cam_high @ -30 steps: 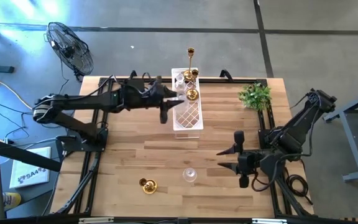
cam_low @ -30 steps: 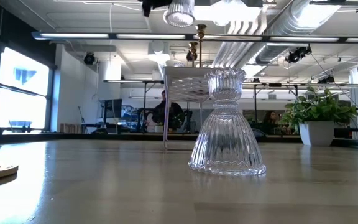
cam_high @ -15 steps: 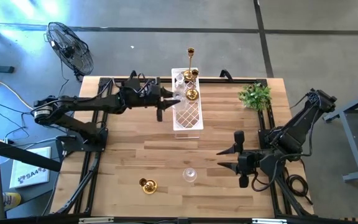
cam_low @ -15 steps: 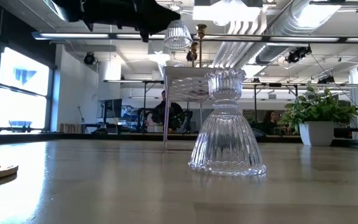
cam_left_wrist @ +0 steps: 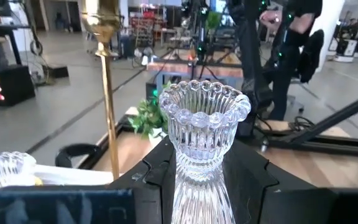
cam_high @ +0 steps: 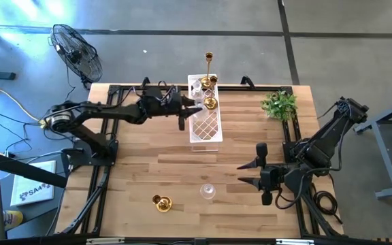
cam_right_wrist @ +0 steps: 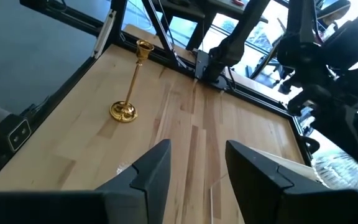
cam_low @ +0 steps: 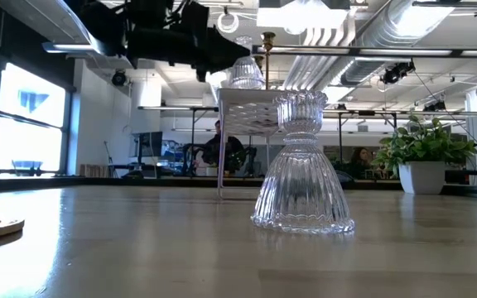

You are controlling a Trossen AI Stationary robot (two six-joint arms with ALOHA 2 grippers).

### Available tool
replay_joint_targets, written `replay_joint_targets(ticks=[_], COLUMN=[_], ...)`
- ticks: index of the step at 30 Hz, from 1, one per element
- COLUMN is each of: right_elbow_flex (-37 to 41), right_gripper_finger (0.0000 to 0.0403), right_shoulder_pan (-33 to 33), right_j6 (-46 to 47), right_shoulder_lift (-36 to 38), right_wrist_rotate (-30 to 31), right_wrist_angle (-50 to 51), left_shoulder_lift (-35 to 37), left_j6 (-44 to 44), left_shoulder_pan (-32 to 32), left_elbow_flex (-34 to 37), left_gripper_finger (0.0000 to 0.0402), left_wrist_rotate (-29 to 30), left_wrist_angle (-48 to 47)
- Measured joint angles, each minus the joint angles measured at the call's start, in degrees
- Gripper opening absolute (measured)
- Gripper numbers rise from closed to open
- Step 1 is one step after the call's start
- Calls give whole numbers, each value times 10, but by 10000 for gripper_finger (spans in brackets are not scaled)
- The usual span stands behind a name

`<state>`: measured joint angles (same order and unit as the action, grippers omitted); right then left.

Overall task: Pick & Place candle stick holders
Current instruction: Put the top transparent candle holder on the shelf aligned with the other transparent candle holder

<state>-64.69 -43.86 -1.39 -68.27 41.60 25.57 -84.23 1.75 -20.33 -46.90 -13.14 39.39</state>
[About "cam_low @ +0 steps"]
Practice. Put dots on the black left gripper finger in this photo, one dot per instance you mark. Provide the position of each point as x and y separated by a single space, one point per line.
222 49

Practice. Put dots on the clear ribbed glass candle holder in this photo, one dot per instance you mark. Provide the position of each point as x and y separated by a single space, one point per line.
246 74
302 186

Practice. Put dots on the medium gold candlestick holder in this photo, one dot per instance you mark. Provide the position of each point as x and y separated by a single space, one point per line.
268 38

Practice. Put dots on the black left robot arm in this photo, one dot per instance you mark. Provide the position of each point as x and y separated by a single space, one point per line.
97 29

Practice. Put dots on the white lattice rack shelf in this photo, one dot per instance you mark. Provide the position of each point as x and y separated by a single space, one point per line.
238 97

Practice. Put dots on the black ceiling spotlight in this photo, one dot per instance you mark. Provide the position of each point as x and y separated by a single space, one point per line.
119 78

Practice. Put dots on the white square light panel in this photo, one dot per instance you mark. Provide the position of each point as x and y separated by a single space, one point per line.
304 18

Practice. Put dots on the dark computer monitor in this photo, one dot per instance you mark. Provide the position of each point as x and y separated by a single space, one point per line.
151 144

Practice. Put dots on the person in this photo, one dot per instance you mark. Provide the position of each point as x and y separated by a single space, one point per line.
360 159
226 155

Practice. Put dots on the wooden slat crate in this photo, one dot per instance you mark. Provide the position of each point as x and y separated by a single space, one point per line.
93 170

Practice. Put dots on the black track spotlight cluster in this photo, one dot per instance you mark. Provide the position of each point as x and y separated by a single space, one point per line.
396 73

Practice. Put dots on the long linear light bar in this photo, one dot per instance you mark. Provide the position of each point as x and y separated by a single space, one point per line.
408 52

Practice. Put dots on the green plant in white pot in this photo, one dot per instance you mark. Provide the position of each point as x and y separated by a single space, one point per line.
422 176

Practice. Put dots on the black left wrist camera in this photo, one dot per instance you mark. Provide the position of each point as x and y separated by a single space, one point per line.
195 14

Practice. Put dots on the black aluminium table frame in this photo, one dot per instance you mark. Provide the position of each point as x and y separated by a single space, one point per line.
139 182

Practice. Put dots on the silver spiral ventilation duct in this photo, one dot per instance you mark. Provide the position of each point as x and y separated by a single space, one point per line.
387 33

